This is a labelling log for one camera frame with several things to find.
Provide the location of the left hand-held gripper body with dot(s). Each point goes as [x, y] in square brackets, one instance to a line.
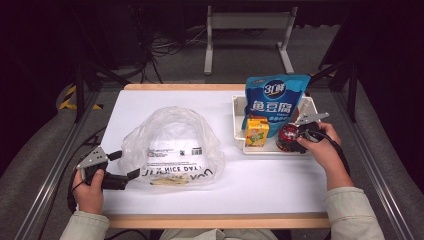
[94, 160]

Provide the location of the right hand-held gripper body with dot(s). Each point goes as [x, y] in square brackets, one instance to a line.
[311, 128]

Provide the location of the red can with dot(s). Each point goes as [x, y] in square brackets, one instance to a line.
[286, 138]

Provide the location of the blue snack pouch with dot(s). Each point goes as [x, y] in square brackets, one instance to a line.
[276, 96]

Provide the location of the yellow juice carton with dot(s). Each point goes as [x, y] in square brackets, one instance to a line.
[256, 133]

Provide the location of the clear plastic shopping bag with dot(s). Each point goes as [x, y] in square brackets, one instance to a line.
[166, 140]

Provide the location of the white plastic tray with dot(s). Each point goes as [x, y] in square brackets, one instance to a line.
[238, 113]

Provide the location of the person's right hand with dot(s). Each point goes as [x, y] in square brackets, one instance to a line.
[325, 153]

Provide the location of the person's left hand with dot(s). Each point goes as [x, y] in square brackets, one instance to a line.
[89, 196]

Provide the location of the black metal stand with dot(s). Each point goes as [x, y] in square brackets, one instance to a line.
[351, 96]

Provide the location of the white table mat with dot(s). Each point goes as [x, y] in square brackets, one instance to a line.
[260, 186]

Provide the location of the yellow black striped tape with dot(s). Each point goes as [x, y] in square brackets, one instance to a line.
[68, 100]

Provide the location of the person's lap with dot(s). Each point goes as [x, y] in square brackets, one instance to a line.
[216, 235]

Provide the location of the white metal stand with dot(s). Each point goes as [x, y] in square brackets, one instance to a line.
[250, 20]

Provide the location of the aluminium rail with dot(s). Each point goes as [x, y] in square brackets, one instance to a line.
[50, 186]
[376, 180]

